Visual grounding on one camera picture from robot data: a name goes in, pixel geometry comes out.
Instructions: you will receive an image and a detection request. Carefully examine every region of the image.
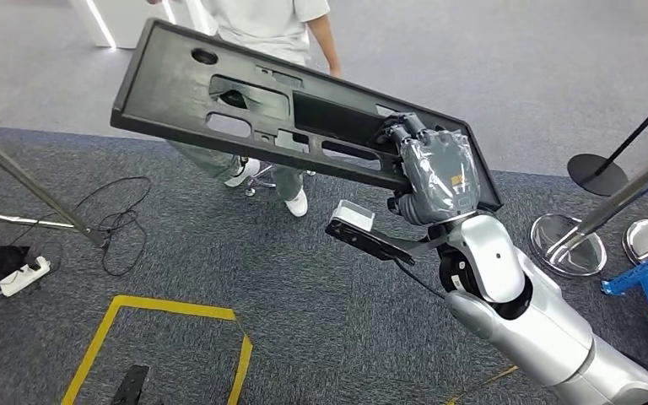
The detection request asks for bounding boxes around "black floor cable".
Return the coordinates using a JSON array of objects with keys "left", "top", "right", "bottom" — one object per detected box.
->
[{"left": 10, "top": 175, "right": 153, "bottom": 278}]

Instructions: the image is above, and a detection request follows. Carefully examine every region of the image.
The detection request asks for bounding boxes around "black plastic panel part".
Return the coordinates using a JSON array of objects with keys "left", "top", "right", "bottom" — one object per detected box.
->
[{"left": 110, "top": 18, "right": 504, "bottom": 213}]

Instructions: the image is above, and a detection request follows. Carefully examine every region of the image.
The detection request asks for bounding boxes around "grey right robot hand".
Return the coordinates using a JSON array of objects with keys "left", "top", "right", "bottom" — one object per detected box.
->
[{"left": 382, "top": 111, "right": 482, "bottom": 228}]

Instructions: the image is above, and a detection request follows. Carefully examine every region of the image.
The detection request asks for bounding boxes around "yellow floor tape square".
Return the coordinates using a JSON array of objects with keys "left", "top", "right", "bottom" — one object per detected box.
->
[{"left": 60, "top": 294, "right": 254, "bottom": 405}]

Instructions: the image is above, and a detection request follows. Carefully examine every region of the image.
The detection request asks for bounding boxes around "blue metal shelf rack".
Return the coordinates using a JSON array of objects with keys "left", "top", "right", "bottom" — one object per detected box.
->
[{"left": 600, "top": 239, "right": 648, "bottom": 381}]

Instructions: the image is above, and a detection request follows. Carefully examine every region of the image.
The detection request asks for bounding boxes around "person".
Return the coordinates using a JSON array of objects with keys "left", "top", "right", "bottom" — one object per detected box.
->
[{"left": 146, "top": 0, "right": 343, "bottom": 219}]

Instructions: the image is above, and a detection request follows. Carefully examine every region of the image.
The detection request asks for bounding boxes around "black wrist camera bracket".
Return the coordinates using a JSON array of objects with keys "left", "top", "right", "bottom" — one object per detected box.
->
[{"left": 325, "top": 219, "right": 451, "bottom": 267}]

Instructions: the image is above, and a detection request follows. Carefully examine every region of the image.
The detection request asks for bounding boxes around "white power strip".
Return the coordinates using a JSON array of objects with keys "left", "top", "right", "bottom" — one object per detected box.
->
[{"left": 0, "top": 256, "right": 52, "bottom": 297}]

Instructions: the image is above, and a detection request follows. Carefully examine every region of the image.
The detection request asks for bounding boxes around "thin black camera cable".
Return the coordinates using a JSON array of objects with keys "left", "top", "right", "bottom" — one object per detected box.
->
[{"left": 392, "top": 256, "right": 448, "bottom": 301}]

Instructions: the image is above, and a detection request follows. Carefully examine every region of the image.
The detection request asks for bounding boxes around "black stanchion post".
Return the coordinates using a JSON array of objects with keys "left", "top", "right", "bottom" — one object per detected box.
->
[{"left": 565, "top": 82, "right": 648, "bottom": 197}]

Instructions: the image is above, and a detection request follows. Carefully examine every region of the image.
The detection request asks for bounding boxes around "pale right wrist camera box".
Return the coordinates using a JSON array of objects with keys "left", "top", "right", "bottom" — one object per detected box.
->
[{"left": 332, "top": 199, "right": 376, "bottom": 233}]

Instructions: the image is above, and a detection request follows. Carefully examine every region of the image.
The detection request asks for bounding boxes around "chrome chair base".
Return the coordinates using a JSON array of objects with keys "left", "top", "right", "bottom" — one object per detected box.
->
[{"left": 244, "top": 163, "right": 316, "bottom": 197}]

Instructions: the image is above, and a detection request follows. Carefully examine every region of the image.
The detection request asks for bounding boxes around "black perforated bracket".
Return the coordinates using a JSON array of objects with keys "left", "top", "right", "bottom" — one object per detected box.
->
[{"left": 110, "top": 364, "right": 151, "bottom": 405}]

